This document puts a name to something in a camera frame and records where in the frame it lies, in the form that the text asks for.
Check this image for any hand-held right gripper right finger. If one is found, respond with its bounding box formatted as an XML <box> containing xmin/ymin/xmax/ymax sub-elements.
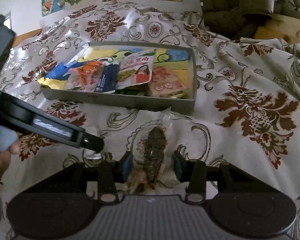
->
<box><xmin>172</xmin><ymin>150</ymin><xmax>283</xmax><ymax>203</ymax></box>

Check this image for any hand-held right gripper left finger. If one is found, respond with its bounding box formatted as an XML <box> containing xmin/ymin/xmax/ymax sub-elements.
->
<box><xmin>20</xmin><ymin>152</ymin><xmax>134</xmax><ymax>203</ymax></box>

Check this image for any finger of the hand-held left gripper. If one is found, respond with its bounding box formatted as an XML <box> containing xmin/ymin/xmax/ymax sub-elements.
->
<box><xmin>79</xmin><ymin>132</ymin><xmax>105</xmax><ymax>153</ymax></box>

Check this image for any clear packet of dark food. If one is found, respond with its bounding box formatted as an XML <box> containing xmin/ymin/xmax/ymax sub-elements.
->
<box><xmin>126</xmin><ymin>107</ymin><xmax>181</xmax><ymax>193</ymax></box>

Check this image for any grey tray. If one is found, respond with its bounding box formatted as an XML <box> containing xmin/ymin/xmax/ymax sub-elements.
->
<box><xmin>41</xmin><ymin>41</ymin><xmax>197</xmax><ymax>116</ymax></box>

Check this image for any dark blue snack packet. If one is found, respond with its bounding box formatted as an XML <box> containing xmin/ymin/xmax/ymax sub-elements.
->
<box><xmin>94</xmin><ymin>64</ymin><xmax>121</xmax><ymax>94</ymax></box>

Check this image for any orange sausage ball packet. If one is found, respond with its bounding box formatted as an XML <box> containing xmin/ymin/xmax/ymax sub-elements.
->
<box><xmin>64</xmin><ymin>62</ymin><xmax>106</xmax><ymax>92</ymax></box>

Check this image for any food photo snack packet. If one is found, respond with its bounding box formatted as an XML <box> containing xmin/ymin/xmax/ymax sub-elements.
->
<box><xmin>116</xmin><ymin>49</ymin><xmax>157</xmax><ymax>89</ymax></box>

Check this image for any pink red snack packet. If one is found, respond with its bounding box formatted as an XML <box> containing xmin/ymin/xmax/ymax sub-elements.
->
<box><xmin>147</xmin><ymin>66</ymin><xmax>188</xmax><ymax>98</ymax></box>

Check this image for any person's left hand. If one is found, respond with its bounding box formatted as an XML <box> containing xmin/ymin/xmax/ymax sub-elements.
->
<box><xmin>0</xmin><ymin>141</ymin><xmax>21</xmax><ymax>188</ymax></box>

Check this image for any blue white wrapper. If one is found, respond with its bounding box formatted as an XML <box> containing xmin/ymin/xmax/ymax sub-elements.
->
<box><xmin>44</xmin><ymin>61</ymin><xmax>77</xmax><ymax>80</ymax></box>

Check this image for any painted cartoon tray liner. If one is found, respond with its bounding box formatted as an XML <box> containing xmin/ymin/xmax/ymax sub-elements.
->
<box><xmin>86</xmin><ymin>46</ymin><xmax>191</xmax><ymax>71</ymax></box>

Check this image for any floral printed blanket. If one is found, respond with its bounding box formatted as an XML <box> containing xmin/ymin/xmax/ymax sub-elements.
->
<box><xmin>0</xmin><ymin>0</ymin><xmax>300</xmax><ymax>240</ymax></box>

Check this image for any green quilted jacket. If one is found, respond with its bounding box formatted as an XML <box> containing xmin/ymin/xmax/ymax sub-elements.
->
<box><xmin>198</xmin><ymin>0</ymin><xmax>300</xmax><ymax>44</ymax></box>

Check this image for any wooden bed rail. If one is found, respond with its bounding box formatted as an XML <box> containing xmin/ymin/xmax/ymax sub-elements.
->
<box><xmin>14</xmin><ymin>28</ymin><xmax>42</xmax><ymax>44</ymax></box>

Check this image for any wooden bed frame board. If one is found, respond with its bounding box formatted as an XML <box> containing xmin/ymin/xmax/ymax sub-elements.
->
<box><xmin>254</xmin><ymin>14</ymin><xmax>300</xmax><ymax>46</ymax></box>

